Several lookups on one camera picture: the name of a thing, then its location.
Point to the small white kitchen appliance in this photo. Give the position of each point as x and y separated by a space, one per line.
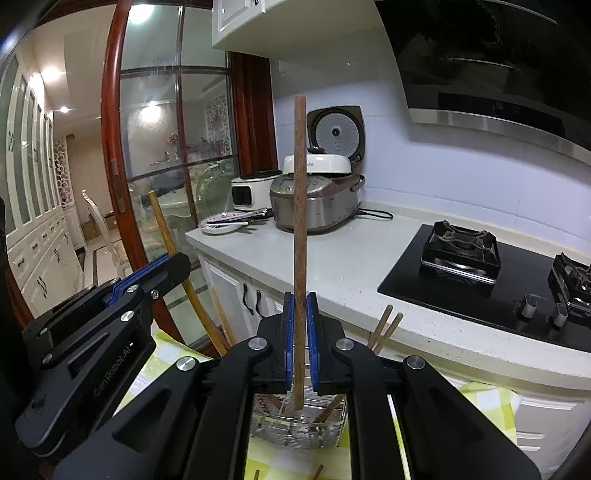
251 191

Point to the green yellow checked tablecloth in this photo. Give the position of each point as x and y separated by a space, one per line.
485 397

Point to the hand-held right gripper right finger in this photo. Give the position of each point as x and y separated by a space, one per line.
313 344

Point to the white cooker lid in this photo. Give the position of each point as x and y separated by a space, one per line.
323 165

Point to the black range hood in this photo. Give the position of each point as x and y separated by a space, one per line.
485 60

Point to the white display cabinet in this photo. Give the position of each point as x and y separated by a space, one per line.
32 207

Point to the cream dining chair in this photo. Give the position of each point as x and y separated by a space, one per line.
104 226

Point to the white upper cabinet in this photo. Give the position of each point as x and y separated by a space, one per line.
277 23

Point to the black glass gas cooktop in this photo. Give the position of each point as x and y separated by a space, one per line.
461 295

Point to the grey cooktop knob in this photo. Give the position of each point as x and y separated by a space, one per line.
531 307
561 315

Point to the white stone countertop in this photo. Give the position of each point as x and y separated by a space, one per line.
332 272

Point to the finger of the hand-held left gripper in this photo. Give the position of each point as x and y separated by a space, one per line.
69 316
161 277

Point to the black burner grate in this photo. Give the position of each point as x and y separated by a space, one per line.
575 286
461 254

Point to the patterned plate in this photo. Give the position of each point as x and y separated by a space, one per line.
221 227

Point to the steel rice cooker open lid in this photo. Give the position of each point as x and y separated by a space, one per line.
318 203

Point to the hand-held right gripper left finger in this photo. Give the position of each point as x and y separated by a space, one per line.
288 344

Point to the red framed glass sliding door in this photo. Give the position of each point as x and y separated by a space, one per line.
111 115

